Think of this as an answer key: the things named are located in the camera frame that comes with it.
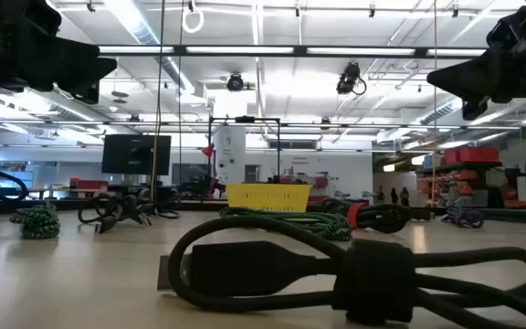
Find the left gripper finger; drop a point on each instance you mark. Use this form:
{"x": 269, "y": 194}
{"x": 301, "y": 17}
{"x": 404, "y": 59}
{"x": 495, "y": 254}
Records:
{"x": 89, "y": 95}
{"x": 80, "y": 64}

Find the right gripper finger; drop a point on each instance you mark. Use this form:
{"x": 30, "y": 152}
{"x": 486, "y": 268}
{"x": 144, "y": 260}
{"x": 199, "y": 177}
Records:
{"x": 464, "y": 77}
{"x": 475, "y": 109}

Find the large red storage bin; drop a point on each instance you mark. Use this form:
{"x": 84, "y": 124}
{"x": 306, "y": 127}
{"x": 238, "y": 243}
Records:
{"x": 473, "y": 155}

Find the shelf with orange bins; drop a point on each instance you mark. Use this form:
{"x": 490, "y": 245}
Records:
{"x": 468, "y": 183}

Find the black monitor screen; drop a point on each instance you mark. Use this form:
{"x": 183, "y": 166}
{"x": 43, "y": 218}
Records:
{"x": 135, "y": 155}

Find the red box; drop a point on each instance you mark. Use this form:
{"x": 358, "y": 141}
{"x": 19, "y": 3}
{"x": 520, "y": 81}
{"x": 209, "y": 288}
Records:
{"x": 88, "y": 184}

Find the person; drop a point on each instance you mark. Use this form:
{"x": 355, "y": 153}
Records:
{"x": 394, "y": 196}
{"x": 380, "y": 196}
{"x": 404, "y": 197}

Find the overhead beam with light strips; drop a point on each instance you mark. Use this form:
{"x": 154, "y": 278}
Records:
{"x": 299, "y": 50}

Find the yellow plastic basket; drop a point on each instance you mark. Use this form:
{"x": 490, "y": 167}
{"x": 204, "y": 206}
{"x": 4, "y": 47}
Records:
{"x": 267, "y": 196}

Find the black rig-mounted camera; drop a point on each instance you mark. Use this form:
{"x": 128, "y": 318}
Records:
{"x": 349, "y": 77}

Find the black overhead camera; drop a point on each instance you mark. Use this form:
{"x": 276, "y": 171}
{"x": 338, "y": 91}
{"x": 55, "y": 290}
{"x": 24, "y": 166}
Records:
{"x": 235, "y": 83}

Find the black frame stand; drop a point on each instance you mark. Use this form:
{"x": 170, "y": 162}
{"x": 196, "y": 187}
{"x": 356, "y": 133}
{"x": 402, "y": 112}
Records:
{"x": 245, "y": 119}

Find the black aluminium table frame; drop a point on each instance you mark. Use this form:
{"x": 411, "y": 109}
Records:
{"x": 201, "y": 205}

